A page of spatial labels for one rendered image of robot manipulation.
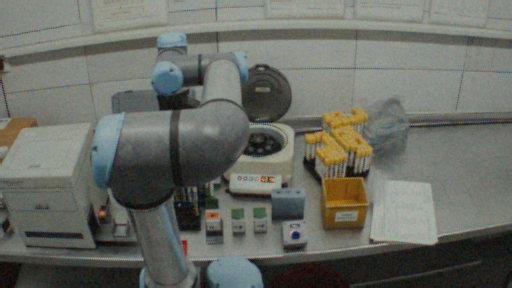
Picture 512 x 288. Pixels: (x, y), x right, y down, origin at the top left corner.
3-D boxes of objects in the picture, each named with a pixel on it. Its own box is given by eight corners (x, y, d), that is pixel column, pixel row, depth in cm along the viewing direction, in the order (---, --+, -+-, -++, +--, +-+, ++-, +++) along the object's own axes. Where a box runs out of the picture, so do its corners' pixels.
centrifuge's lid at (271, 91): (230, 65, 161) (233, 58, 168) (231, 130, 172) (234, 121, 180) (292, 66, 159) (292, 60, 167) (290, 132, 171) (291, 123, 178)
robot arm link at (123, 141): (212, 324, 97) (176, 144, 61) (149, 323, 97) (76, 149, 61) (211, 283, 106) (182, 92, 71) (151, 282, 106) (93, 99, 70)
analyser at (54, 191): (24, 247, 130) (-8, 176, 114) (43, 194, 153) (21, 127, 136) (104, 250, 132) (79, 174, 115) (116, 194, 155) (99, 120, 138)
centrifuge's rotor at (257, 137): (233, 167, 158) (232, 150, 154) (239, 142, 171) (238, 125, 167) (280, 169, 157) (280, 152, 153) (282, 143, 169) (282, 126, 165)
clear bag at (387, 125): (365, 155, 172) (371, 112, 161) (344, 131, 185) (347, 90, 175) (416, 141, 179) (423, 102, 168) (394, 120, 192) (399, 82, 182)
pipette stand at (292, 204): (271, 224, 143) (271, 200, 137) (271, 209, 149) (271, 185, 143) (303, 224, 142) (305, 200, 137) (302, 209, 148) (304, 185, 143)
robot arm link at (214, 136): (258, 125, 63) (246, 39, 106) (176, 129, 62) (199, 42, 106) (260, 199, 68) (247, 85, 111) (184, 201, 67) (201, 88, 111)
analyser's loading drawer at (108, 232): (85, 242, 132) (81, 231, 129) (89, 228, 137) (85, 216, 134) (146, 243, 133) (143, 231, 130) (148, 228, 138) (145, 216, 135)
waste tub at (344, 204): (323, 230, 140) (326, 206, 134) (319, 202, 151) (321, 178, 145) (364, 228, 140) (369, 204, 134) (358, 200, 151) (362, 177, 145)
